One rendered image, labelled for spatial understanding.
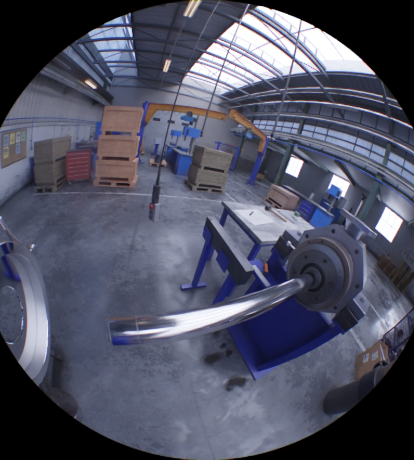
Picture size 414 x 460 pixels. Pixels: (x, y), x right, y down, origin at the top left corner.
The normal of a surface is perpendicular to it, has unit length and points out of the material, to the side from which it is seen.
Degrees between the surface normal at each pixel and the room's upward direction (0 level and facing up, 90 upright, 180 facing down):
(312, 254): 90
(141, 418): 0
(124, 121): 90
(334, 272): 90
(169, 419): 0
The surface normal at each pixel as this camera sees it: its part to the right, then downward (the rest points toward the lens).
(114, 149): 0.32, 0.57
